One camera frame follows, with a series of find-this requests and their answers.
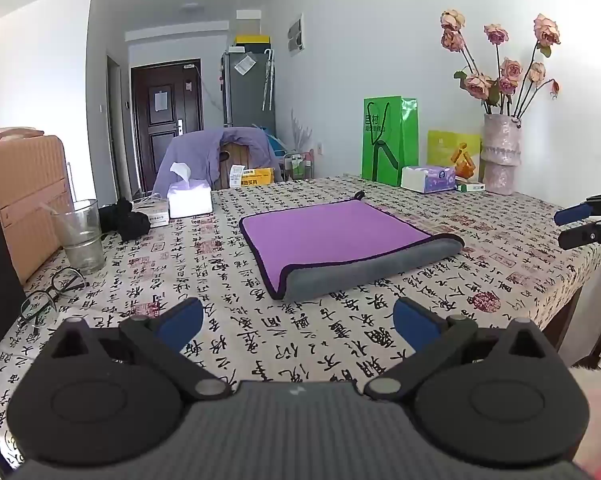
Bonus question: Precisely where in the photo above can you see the clear folded umbrella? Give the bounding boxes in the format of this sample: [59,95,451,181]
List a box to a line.
[262,50,276,112]

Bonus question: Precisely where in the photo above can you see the yellow paper bag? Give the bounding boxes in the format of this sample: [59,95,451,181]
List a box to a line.
[427,130,482,181]

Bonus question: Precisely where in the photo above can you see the white and purple tissue pack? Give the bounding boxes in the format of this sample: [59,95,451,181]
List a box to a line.
[400,165,457,194]

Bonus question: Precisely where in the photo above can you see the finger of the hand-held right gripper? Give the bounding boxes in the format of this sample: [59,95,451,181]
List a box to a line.
[559,216,601,251]
[553,194,601,227]

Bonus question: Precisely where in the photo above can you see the dried pink roses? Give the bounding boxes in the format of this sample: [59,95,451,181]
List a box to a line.
[440,9,562,120]

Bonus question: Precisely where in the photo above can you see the clear drinking glass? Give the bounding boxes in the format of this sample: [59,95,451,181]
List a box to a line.
[50,199,105,276]

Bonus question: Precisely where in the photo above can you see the black crumpled cloth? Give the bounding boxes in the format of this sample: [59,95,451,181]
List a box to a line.
[99,197,152,242]

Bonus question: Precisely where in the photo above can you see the small white flat box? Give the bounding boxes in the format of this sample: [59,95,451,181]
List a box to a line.
[133,197,171,227]

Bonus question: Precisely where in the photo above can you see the purple and grey towel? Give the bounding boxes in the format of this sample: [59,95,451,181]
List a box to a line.
[239,191,465,302]

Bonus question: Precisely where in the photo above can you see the white dried plume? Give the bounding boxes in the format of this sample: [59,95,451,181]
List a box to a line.
[289,109,312,153]

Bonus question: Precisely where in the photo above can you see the wooden chair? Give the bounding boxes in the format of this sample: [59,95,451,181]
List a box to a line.
[218,141,261,191]

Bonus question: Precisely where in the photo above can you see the black rimmed eyeglasses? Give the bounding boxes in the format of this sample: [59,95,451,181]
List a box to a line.
[16,267,90,331]

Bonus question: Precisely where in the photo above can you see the green paper shopping bag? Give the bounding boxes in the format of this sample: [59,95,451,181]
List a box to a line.
[363,96,419,187]

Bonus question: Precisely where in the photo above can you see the chair with purple jacket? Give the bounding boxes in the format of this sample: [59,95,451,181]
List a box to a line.
[153,127,281,196]

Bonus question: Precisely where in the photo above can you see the pink textured vase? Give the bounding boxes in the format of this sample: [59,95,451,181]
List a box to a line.
[481,113,522,195]

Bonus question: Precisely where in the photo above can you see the dark brown door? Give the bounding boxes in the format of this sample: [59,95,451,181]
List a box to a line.
[131,60,204,196]

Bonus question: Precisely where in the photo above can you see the small rack with bottles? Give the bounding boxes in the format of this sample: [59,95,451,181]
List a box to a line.
[280,150,315,181]

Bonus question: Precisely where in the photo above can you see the beige suitcase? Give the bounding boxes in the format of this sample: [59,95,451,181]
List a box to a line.
[0,129,76,283]

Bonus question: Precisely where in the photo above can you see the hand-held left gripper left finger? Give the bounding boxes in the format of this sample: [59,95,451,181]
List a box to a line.
[49,297,232,404]

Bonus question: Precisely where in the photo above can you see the white tissue box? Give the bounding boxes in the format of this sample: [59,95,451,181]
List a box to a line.
[168,162,214,219]

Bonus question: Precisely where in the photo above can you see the yellow storage box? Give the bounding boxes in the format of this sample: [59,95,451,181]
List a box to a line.
[234,35,271,53]

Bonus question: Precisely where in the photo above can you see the yellow cardboard box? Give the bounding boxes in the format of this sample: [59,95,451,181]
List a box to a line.
[229,165,276,189]

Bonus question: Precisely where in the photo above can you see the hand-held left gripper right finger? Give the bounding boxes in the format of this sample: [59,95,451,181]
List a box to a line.
[363,297,549,403]

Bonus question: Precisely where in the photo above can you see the grey refrigerator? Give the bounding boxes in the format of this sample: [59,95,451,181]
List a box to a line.
[223,50,276,131]

